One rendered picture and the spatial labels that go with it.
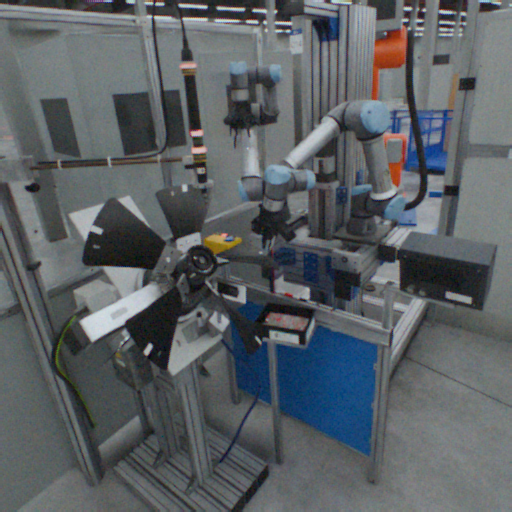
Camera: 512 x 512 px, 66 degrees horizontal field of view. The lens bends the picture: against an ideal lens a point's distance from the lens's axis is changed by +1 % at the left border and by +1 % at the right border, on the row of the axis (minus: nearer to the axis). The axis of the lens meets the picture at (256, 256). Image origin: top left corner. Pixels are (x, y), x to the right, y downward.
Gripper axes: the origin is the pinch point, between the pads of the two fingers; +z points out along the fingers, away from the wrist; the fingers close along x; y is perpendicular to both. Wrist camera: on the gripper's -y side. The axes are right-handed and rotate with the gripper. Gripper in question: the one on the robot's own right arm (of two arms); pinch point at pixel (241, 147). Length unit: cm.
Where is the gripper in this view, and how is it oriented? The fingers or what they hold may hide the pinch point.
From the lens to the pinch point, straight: 186.2
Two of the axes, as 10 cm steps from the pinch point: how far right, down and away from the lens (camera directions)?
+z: 0.7, 9.1, 4.1
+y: 6.1, -3.6, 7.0
